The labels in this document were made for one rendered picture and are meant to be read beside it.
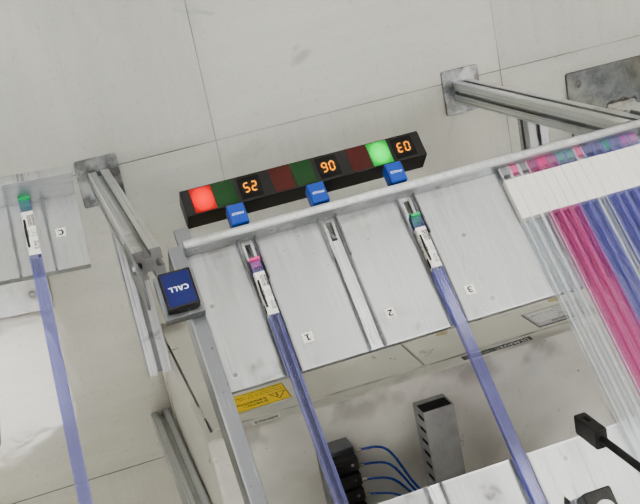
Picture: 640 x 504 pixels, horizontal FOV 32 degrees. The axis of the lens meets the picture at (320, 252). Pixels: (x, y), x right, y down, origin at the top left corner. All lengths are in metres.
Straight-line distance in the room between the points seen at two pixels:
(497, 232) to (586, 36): 0.98
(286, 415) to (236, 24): 0.81
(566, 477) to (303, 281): 0.40
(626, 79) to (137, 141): 1.03
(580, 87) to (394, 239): 1.01
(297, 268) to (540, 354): 0.49
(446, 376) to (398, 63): 0.76
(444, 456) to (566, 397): 0.23
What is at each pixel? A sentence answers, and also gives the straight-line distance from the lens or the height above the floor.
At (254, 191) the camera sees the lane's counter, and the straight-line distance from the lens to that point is 1.47.
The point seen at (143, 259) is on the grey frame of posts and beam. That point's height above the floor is 0.64.
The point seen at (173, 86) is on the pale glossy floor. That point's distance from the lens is 2.11.
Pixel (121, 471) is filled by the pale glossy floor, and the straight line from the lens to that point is 2.29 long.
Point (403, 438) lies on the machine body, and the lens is 1.70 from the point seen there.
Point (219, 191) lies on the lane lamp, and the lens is 1.47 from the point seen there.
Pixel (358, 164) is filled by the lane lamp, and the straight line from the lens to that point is 1.50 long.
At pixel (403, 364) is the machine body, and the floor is 0.56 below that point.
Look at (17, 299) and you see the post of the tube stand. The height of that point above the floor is 0.01.
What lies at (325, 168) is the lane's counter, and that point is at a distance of 1.49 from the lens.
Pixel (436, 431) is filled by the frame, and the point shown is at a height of 0.66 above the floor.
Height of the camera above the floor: 2.07
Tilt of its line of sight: 68 degrees down
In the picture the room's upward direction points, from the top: 129 degrees clockwise
